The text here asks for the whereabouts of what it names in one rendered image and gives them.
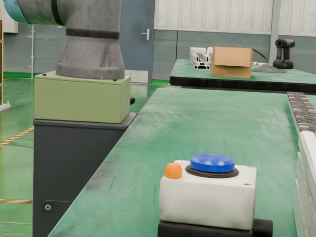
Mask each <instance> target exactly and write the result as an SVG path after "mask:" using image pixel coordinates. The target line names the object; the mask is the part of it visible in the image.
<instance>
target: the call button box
mask: <svg viewBox="0 0 316 237"><path fill-rule="evenodd" d="M174 163H178V164H180V165H181V168H182V178H178V179H172V178H167V177H165V175H164V176H163V177H162V179H161V181H160V191H159V210H158V216H159V219H160V222H159V223H158V234H157V237H272V235H273V221H272V220H267V219H258V218H254V213H255V200H256V187H257V175H258V170H257V168H256V167H254V166H239V165H235V169H234V170H233V171H229V172H206V171H200V170H197V169H194V168H192V167H190V161H187V160H176V161H175V162H174Z"/></svg>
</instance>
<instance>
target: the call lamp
mask: <svg viewBox="0 0 316 237"><path fill-rule="evenodd" d="M165 177H167V178H172V179H178V178H182V168H181V165H180V164H178V163H168V164H167V165H166V167H165Z"/></svg>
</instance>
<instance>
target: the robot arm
mask: <svg viewBox="0 0 316 237"><path fill-rule="evenodd" d="M3 4H4V7H5V9H6V11H7V13H8V15H9V16H10V17H11V18H12V19H13V20H15V21H17V22H20V23H28V24H44V25H58V26H66V39H65V43H64V45H63V48H62V51H61V53H60V56H59V59H58V61H57V64H56V75H60V76H65V77H73V78H82V79H124V78H125V66H124V62H123V58H122V54H121V50H120V46H119V31H120V16H121V0H3Z"/></svg>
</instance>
